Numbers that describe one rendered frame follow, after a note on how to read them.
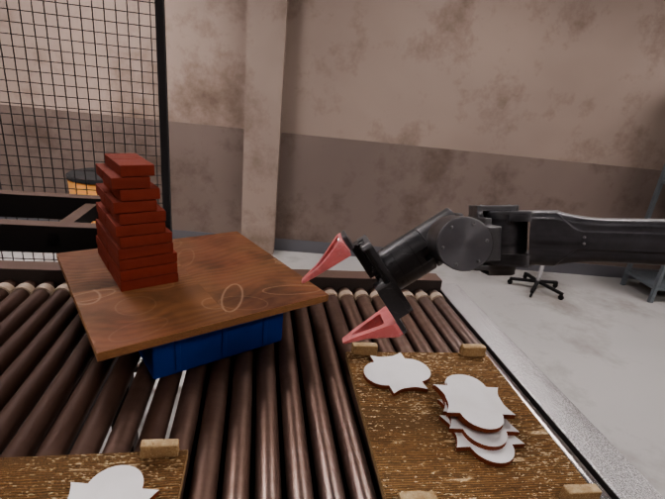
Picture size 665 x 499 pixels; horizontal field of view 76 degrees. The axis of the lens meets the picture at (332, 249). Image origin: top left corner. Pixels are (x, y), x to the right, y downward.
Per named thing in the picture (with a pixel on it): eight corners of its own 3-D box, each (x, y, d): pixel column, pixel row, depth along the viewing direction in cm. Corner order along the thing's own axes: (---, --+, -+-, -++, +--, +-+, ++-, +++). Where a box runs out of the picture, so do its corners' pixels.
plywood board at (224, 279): (237, 236, 140) (237, 231, 139) (328, 301, 104) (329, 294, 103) (56, 259, 110) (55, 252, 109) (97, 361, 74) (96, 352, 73)
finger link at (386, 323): (353, 366, 53) (419, 327, 52) (322, 320, 52) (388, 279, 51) (349, 344, 60) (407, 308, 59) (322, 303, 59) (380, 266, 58)
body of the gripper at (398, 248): (401, 319, 52) (453, 287, 52) (356, 250, 50) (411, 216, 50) (392, 302, 59) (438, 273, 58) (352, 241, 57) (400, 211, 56)
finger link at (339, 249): (323, 322, 52) (389, 280, 51) (290, 273, 51) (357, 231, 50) (323, 304, 59) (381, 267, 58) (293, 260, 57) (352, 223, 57)
